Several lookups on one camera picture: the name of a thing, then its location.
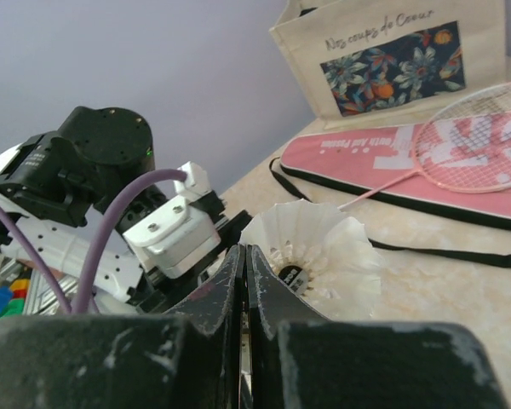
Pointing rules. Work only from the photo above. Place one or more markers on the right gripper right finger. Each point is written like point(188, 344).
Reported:
point(300, 359)

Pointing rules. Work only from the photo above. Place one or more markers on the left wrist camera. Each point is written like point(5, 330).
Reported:
point(176, 236)

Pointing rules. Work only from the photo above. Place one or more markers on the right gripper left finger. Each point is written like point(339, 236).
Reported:
point(187, 357)

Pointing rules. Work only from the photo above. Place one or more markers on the pink racket on cover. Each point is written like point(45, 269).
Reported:
point(464, 147)

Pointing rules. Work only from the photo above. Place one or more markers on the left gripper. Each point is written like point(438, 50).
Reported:
point(156, 293)

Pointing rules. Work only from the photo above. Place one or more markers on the beige floral tote bag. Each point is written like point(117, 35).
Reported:
point(358, 58)

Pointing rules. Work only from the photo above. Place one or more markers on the pink racket cover bag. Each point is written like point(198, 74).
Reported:
point(355, 161)

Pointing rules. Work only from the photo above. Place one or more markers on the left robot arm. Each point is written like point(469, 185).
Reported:
point(49, 183)

